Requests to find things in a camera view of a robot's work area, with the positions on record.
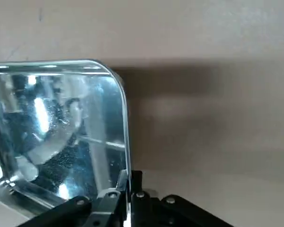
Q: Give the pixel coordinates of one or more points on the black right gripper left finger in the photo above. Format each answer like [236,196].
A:
[104,212]

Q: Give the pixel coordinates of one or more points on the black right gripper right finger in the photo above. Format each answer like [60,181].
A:
[156,212]

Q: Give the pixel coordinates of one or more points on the shiny metal tray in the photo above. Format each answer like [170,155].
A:
[61,118]

